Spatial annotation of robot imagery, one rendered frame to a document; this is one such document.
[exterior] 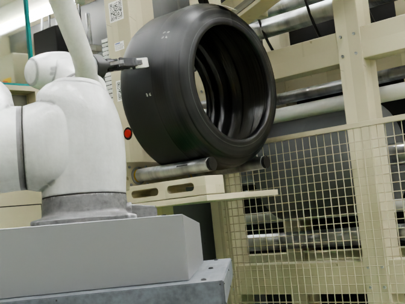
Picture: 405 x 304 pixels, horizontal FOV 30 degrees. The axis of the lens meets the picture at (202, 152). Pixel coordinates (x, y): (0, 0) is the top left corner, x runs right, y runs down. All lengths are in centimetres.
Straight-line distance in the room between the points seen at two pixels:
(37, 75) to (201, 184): 63
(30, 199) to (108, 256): 157
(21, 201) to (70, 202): 140
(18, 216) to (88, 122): 139
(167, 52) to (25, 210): 79
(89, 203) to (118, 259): 17
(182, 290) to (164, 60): 131
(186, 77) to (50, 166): 107
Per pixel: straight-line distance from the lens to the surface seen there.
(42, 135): 134
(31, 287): 122
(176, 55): 235
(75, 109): 135
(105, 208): 133
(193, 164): 240
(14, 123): 136
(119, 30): 279
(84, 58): 193
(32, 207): 274
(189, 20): 243
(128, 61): 227
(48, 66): 208
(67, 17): 191
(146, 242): 118
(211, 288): 113
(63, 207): 133
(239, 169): 264
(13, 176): 136
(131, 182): 259
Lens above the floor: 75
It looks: 5 degrees up
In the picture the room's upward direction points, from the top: 6 degrees counter-clockwise
